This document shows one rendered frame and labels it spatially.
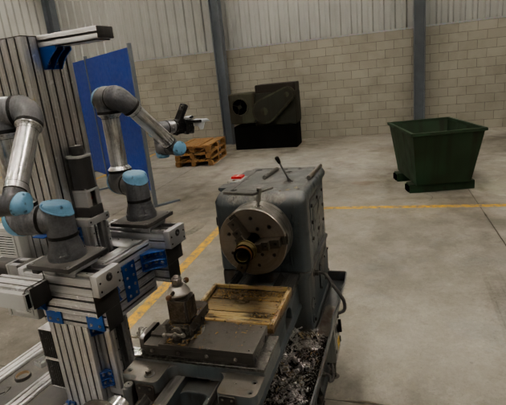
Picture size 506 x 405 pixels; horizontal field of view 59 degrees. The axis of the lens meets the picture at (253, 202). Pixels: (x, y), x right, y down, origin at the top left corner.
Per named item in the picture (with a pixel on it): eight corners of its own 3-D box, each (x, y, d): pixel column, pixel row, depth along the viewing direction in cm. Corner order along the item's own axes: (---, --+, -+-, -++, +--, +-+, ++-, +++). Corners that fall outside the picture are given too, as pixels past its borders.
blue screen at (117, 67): (60, 178, 981) (35, 66, 916) (96, 170, 1025) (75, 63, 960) (131, 214, 656) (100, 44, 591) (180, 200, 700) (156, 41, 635)
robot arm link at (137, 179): (134, 202, 215) (129, 174, 211) (120, 198, 224) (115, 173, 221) (155, 196, 223) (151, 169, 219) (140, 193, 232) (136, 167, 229)
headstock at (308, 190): (253, 228, 281) (246, 167, 271) (329, 229, 266) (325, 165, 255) (218, 269, 227) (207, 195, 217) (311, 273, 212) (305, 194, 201)
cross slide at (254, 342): (159, 326, 168) (157, 316, 167) (269, 337, 155) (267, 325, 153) (135, 353, 153) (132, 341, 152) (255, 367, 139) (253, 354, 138)
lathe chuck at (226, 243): (224, 259, 217) (227, 197, 206) (287, 272, 208) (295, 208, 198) (218, 267, 209) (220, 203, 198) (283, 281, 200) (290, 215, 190)
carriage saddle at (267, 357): (163, 337, 172) (161, 324, 170) (281, 349, 157) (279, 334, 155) (118, 390, 145) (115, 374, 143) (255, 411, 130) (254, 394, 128)
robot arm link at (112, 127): (121, 198, 223) (100, 86, 208) (107, 195, 234) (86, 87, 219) (142, 193, 231) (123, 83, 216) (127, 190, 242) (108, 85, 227)
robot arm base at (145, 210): (120, 221, 222) (116, 202, 220) (139, 211, 236) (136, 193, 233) (144, 222, 216) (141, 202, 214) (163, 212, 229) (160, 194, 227)
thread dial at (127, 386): (132, 403, 149) (126, 378, 146) (141, 405, 148) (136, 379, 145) (125, 411, 146) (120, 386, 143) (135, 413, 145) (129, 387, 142)
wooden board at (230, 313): (215, 290, 205) (214, 282, 204) (292, 295, 194) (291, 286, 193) (186, 326, 178) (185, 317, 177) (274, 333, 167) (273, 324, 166)
